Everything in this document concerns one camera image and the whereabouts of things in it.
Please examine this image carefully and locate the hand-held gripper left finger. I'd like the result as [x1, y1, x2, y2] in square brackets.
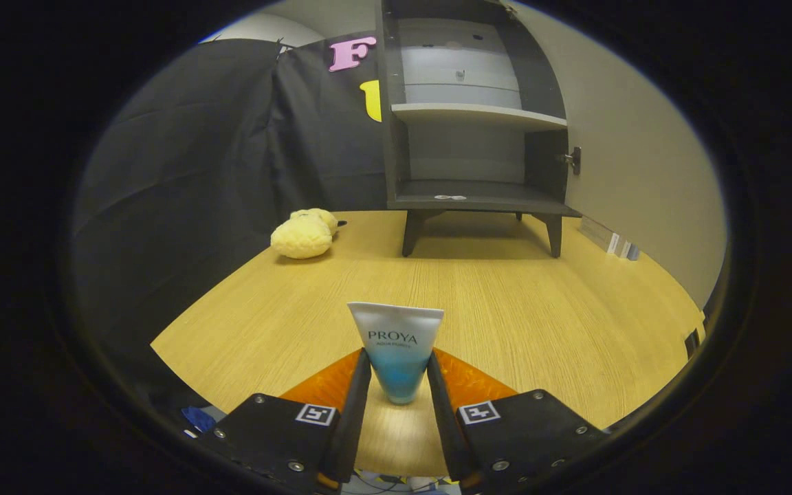
[214, 349, 373, 493]

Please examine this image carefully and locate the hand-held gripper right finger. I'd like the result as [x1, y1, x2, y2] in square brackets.
[427, 349, 610, 493]

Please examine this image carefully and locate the white blue cosmetic tube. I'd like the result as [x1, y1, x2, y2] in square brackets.
[347, 302, 446, 406]

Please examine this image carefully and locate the light grey cabinet door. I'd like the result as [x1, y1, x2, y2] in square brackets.
[503, 0, 728, 311]

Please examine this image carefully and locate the yellow plush toy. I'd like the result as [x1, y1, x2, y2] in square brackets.
[270, 208, 348, 261]

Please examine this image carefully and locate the dark grey cabinet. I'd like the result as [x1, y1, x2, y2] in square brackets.
[376, 0, 584, 259]

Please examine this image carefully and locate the black backdrop cloth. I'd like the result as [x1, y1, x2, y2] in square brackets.
[71, 31, 391, 420]

